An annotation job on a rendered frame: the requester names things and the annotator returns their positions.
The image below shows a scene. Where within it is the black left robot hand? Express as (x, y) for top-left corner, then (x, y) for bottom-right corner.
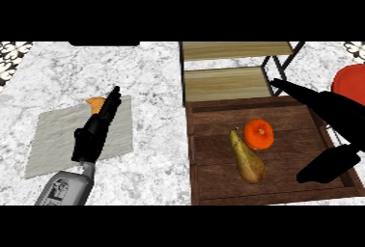
(70, 85), (123, 164)

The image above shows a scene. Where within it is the dark brown wooden tray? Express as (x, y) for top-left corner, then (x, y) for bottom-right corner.
(183, 95), (365, 206)

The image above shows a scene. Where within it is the black wire tiered shelf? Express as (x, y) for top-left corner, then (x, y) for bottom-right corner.
(179, 41), (344, 146)

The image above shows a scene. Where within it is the green-brown pear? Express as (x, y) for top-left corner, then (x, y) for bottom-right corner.
(228, 127), (266, 185)

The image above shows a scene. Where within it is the black appliance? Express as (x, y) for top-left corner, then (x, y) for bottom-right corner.
(68, 41), (142, 47)

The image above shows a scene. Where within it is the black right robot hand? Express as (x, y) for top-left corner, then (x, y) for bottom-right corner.
(268, 77), (365, 184)

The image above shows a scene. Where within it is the orange round squash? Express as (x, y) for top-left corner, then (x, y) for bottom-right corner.
(242, 118), (276, 151)

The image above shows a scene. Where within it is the small orange food item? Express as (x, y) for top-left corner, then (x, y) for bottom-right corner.
(84, 96), (108, 116)

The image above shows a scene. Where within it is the red round object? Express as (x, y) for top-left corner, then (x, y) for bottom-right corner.
(331, 63), (365, 106)

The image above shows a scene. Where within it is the grey placemat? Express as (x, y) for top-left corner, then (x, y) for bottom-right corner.
(24, 95), (136, 179)

